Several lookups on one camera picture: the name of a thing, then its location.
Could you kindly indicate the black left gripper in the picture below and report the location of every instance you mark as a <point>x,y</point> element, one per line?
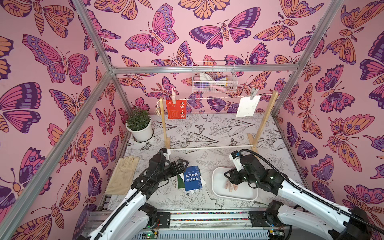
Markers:
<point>181,169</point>

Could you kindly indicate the aluminium frame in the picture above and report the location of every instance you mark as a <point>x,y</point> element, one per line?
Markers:
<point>58,61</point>

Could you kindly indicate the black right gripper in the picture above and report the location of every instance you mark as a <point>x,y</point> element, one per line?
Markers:
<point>234,174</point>

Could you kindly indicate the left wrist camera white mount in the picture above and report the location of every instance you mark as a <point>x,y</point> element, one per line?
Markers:
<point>166,154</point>

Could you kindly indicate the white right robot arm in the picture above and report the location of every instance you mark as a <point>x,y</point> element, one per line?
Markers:
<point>320,216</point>

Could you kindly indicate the plain white postcard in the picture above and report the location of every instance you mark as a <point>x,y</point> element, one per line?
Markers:
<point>247,106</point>

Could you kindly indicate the white wire basket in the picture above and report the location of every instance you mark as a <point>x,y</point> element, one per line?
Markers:
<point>211,78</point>

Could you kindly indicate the blue postcard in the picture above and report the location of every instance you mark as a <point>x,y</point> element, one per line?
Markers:
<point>192,169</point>

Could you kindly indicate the wooden string rack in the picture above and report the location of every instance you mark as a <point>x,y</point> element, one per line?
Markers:
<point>253,141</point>

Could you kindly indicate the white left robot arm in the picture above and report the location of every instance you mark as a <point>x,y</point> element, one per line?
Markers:
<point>132,204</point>

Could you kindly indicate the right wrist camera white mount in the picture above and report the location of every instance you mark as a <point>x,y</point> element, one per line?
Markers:
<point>235,157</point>

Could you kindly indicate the potted green plant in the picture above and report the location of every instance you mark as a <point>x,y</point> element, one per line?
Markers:
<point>139,123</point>

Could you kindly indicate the green postcard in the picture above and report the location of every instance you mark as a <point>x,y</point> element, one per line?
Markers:
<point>181,184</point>

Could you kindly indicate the red postcard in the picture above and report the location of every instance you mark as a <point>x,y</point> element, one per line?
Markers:
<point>176,109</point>

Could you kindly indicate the grey clothespin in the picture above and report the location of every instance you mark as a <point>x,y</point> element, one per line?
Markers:
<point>254,93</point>

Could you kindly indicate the white plastic tray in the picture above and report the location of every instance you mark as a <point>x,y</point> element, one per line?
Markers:
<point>223,188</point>

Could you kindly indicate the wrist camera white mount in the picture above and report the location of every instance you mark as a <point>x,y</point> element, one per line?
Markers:
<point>166,154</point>
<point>235,157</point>

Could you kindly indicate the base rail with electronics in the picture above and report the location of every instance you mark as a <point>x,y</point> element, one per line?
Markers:
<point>224,225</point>

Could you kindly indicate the beige work glove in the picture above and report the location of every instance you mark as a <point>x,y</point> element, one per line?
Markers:
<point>123,175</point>

